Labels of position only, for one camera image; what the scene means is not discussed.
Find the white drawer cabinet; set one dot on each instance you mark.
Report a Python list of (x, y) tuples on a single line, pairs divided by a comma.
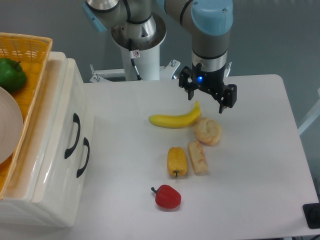
[(16, 206)]

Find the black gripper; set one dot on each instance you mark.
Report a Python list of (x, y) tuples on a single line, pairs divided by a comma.
[(210, 82)]

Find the black top drawer handle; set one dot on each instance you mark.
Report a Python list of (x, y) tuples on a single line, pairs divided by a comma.
[(74, 137)]

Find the green bell pepper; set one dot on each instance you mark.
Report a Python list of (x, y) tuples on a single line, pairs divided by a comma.
[(12, 76)]

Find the black drawer handle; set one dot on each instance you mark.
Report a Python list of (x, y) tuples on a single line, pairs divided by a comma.
[(74, 137), (84, 157)]

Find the black device at table corner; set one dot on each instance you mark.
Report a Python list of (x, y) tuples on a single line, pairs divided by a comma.
[(312, 215)]

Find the yellow bell pepper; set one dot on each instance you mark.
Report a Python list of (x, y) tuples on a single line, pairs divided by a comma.
[(177, 162)]

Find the orange woven basket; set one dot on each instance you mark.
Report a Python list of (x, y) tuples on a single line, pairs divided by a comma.
[(33, 52)]

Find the white drawer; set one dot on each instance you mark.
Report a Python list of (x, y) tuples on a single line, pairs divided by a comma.
[(55, 169)]

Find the yellow banana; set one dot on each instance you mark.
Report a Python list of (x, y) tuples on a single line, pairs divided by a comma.
[(176, 121)]

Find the toast bread slice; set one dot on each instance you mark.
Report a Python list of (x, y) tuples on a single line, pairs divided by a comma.
[(197, 157)]

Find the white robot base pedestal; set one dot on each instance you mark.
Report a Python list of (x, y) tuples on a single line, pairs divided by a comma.
[(139, 44)]

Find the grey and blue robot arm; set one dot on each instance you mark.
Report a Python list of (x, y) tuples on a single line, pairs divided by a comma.
[(208, 22)]

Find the black lower drawer handle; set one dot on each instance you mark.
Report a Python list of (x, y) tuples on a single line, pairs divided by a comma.
[(84, 157)]

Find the white round plate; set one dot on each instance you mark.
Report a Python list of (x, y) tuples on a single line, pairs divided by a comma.
[(11, 124)]

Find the red bell pepper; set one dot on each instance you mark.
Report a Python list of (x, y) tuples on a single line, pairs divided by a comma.
[(167, 197)]

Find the round bread bun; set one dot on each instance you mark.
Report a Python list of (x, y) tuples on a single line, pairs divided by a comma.
[(208, 131)]

